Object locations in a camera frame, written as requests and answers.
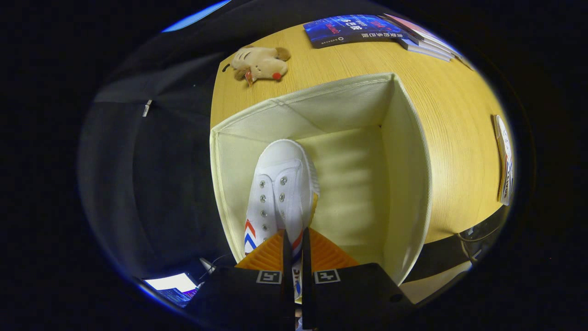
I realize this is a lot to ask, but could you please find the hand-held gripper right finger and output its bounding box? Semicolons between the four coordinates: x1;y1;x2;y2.
301;228;414;331

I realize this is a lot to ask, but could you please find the laptop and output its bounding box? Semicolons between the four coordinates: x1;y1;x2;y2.
143;272;199;308

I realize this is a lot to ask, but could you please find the pink book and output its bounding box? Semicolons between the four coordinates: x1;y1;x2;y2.
384;14;462;58

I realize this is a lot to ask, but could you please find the dark blue book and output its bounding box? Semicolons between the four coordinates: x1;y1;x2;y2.
303;15;409;49

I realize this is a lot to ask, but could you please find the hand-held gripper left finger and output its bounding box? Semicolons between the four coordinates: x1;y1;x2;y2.
184;230;295;331

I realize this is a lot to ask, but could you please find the brown plush toy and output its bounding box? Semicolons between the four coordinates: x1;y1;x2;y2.
231;45;291;86

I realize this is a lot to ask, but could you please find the pale blue book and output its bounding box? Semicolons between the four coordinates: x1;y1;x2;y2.
397;39;453;62

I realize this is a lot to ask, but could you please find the white canvas shoe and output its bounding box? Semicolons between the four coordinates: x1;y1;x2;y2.
494;114;514;206
243;139;321;299

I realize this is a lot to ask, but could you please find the beige fabric storage box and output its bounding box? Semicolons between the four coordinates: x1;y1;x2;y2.
210;73;432;285

